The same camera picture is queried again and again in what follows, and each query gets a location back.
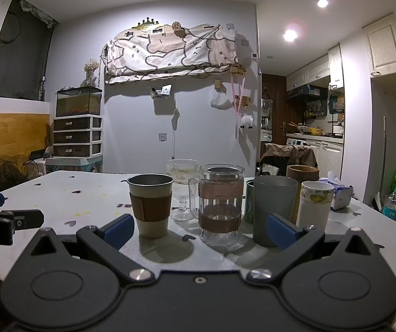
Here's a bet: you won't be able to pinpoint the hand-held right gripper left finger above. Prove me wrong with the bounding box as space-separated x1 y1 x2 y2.
20 214 154 282

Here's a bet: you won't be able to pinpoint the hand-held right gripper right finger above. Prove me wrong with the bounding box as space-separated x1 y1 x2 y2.
246 214 383 282

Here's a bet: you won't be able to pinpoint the grey cup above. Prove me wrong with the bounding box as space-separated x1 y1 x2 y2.
252 175 299 248

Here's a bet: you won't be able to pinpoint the steel cup with brown sleeve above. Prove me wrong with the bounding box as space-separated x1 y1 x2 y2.
127 174 174 239

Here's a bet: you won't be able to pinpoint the white cup with yellow print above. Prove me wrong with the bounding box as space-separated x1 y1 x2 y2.
295 180 335 231

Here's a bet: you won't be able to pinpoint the dark green cup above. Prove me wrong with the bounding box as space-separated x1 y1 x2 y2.
244 179 256 225

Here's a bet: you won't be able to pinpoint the black net cloth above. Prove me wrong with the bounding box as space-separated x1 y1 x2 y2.
0 159 30 191

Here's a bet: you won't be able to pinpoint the glass mug with brown bands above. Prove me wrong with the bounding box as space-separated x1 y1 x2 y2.
188 164 246 248

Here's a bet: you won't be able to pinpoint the tissue pack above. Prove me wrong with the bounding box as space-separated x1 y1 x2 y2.
319 171 354 211

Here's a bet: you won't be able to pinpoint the chair draped with clothing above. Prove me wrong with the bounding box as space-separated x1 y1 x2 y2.
259 142 319 178

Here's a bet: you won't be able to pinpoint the white low cabinet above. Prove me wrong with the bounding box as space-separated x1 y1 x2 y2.
45 157 103 175

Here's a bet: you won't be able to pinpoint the ribbed glass goblet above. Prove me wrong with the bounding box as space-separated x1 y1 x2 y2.
166 159 201 222

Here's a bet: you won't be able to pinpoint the white kitchen lower cabinet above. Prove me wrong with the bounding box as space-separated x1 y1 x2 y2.
305 139 344 178

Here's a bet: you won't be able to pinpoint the white drawer unit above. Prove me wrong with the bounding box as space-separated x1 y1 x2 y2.
53 115 103 158

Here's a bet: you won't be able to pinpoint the plastic water bottle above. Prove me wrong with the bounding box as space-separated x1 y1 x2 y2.
382 187 396 222

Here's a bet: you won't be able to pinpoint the white plush sheep toy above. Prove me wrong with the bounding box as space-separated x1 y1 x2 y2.
239 112 256 129

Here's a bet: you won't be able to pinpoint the glass fish tank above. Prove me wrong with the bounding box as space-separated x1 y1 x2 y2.
56 86 103 117

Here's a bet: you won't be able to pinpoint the white plastic bag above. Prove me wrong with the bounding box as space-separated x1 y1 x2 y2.
209 88 229 108

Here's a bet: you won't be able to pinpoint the vase of dried flowers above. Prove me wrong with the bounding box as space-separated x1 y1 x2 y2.
80 59 101 88

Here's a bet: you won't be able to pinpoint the white kitchen upper cabinets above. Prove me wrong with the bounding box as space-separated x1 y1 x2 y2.
286 44 344 92

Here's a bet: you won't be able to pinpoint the printed cartoon cloth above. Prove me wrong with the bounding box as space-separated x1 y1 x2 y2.
104 24 240 84

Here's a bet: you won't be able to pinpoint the gold crown decoration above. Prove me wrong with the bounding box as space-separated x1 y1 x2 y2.
130 17 164 31

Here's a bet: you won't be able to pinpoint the small wall shelf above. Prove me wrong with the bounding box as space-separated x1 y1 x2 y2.
150 85 173 99

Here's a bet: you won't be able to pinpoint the white tall wall cabinet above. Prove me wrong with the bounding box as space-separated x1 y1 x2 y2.
361 13 396 77

